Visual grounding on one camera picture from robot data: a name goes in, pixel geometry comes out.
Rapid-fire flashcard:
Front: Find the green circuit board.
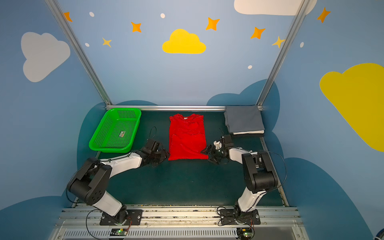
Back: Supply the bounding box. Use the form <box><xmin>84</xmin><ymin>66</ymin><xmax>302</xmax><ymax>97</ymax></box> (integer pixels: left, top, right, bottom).
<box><xmin>236</xmin><ymin>228</ymin><xmax>254</xmax><ymax>240</ymax></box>
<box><xmin>110</xmin><ymin>228</ymin><xmax>129</xmax><ymax>237</ymax></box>

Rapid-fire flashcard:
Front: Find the folded white t shirt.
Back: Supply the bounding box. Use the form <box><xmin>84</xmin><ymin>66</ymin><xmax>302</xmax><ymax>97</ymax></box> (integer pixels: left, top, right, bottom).
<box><xmin>233</xmin><ymin>130</ymin><xmax>265</xmax><ymax>135</ymax></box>

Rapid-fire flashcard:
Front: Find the aluminium frame post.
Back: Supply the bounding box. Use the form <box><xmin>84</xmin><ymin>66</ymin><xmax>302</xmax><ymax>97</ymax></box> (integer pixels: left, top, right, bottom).
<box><xmin>256</xmin><ymin>0</ymin><xmax>317</xmax><ymax>111</ymax></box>
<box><xmin>45</xmin><ymin>0</ymin><xmax>113</xmax><ymax>105</ymax></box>

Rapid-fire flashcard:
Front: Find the green plastic mesh basket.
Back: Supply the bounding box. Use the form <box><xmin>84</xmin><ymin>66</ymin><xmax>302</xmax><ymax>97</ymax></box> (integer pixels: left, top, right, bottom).
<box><xmin>89</xmin><ymin>108</ymin><xmax>142</xmax><ymax>154</ymax></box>

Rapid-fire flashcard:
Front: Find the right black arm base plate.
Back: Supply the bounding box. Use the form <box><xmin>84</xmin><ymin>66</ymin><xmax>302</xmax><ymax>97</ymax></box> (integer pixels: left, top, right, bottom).
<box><xmin>218</xmin><ymin>209</ymin><xmax>261</xmax><ymax>226</ymax></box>

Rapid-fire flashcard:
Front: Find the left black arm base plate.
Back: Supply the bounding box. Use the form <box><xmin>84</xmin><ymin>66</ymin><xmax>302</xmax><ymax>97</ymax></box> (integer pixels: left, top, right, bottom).
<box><xmin>100</xmin><ymin>209</ymin><xmax>143</xmax><ymax>226</ymax></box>

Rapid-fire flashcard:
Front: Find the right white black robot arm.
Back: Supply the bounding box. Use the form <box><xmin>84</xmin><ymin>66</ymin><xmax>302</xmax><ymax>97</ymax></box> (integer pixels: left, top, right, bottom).
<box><xmin>201</xmin><ymin>143</ymin><xmax>279</xmax><ymax>226</ymax></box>

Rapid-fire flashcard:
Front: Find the rear aluminium frame bar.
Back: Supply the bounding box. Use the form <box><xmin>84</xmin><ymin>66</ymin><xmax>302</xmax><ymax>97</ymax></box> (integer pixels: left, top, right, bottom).
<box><xmin>105</xmin><ymin>104</ymin><xmax>264</xmax><ymax>113</ymax></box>

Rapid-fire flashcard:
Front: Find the left green circuit board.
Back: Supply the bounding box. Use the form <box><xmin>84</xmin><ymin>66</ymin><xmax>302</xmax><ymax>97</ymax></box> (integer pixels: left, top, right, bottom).
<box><xmin>110</xmin><ymin>228</ymin><xmax>129</xmax><ymax>237</ymax></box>

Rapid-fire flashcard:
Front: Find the red t shirt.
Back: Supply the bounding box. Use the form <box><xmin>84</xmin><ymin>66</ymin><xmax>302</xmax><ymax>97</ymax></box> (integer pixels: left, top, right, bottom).
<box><xmin>169</xmin><ymin>114</ymin><xmax>209</xmax><ymax>161</ymax></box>

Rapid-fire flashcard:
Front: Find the right green circuit board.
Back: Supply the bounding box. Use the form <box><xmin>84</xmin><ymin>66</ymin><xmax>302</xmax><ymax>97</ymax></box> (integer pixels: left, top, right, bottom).
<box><xmin>236</xmin><ymin>228</ymin><xmax>254</xmax><ymax>240</ymax></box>

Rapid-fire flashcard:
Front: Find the folded grey t shirt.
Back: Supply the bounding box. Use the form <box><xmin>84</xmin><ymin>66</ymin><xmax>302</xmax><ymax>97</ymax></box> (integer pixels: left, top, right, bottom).
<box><xmin>224</xmin><ymin>105</ymin><xmax>265</xmax><ymax>134</ymax></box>

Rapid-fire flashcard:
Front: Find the folded black t shirt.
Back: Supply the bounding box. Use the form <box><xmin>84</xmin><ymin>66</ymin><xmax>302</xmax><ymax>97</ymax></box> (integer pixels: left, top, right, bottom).
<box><xmin>232</xmin><ymin>134</ymin><xmax>264</xmax><ymax>138</ymax></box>

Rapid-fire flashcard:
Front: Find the right aluminium frame post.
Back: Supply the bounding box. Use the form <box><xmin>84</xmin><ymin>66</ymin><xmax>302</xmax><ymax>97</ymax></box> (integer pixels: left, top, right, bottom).
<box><xmin>256</xmin><ymin>0</ymin><xmax>317</xmax><ymax>111</ymax></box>

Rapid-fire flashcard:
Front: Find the aluminium mounting rail bench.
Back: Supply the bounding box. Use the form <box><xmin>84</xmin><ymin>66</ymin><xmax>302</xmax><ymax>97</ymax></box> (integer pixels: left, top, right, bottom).
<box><xmin>49</xmin><ymin>204</ymin><xmax>309</xmax><ymax>240</ymax></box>

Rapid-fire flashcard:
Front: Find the left aluminium frame post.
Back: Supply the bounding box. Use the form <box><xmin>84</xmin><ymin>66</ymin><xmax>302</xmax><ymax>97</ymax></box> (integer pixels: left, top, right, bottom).
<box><xmin>45</xmin><ymin>0</ymin><xmax>113</xmax><ymax>105</ymax></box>

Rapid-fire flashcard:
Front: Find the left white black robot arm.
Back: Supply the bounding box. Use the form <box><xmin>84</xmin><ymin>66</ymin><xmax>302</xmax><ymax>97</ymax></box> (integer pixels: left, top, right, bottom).
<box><xmin>67</xmin><ymin>139</ymin><xmax>170</xmax><ymax>226</ymax></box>

